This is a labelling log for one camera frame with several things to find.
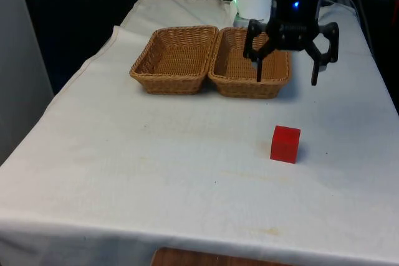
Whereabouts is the wicker basket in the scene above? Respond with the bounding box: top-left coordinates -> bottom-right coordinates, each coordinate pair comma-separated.
208,26 -> 292,100
129,25 -> 219,95

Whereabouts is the red cube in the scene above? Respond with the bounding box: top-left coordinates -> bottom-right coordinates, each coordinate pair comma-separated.
269,125 -> 302,164

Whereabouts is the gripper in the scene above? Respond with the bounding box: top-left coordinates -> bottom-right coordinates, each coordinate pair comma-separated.
243,0 -> 340,87

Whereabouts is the black cable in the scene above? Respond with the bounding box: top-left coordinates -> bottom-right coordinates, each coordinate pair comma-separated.
344,0 -> 377,57

